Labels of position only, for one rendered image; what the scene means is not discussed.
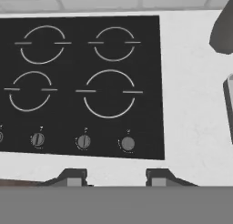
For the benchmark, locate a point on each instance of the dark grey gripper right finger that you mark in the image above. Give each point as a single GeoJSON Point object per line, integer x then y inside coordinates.
{"type": "Point", "coordinates": [159, 176]}

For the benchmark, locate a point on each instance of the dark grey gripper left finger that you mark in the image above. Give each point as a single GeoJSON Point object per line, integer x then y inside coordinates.
{"type": "Point", "coordinates": [73, 176]}

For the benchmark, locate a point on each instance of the grey hob knob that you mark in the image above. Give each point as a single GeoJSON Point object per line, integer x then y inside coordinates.
{"type": "Point", "coordinates": [0, 137]}
{"type": "Point", "coordinates": [83, 142]}
{"type": "Point", "coordinates": [127, 143]}
{"type": "Point", "coordinates": [37, 139]}

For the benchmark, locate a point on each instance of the black glass hob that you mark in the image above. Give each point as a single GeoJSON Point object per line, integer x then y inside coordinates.
{"type": "Point", "coordinates": [82, 82]}

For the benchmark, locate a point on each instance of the dark grey tap spout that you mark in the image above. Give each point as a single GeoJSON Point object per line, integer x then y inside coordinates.
{"type": "Point", "coordinates": [222, 27]}

